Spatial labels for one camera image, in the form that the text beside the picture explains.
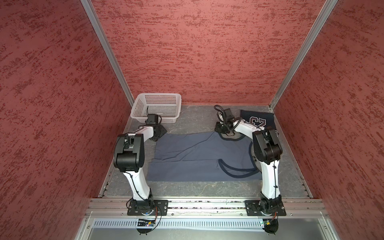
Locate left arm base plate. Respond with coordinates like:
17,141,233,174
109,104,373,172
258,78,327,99
127,200,169,217

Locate right circuit board with wires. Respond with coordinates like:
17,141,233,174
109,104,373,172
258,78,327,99
263,219,279,235

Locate white plastic laundry basket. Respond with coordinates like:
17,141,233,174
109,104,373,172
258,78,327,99
130,93,182,124

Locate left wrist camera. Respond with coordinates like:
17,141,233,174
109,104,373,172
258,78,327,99
145,114,162,125

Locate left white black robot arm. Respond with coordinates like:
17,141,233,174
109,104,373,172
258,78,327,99
113,124,169,216

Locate left circuit board with wires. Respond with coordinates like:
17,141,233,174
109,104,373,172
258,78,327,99
136,219,157,235

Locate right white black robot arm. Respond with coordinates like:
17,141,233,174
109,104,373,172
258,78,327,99
215,119,287,218

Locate grey-blue tank top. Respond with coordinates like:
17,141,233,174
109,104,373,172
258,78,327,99
147,132,262,182

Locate aluminium front rail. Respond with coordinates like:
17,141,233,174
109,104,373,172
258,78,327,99
85,197,330,219

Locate circuit board with wires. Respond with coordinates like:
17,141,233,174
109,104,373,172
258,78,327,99
263,219,279,235
136,219,157,235

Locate left corner aluminium profile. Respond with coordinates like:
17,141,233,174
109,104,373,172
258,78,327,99
81,0,135,107

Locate white slotted cable duct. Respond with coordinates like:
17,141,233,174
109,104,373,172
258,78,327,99
92,218,264,232

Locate corner aluminium profile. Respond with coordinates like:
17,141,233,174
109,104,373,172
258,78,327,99
81,0,135,107
269,0,338,112

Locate navy tank top red trim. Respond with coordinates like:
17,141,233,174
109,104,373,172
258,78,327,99
240,110,276,129

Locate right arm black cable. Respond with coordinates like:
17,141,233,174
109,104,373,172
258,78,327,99
213,104,242,133

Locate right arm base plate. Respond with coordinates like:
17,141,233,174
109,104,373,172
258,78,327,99
245,199,287,217

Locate right corner aluminium profile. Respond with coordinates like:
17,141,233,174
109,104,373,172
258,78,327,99
269,0,338,112

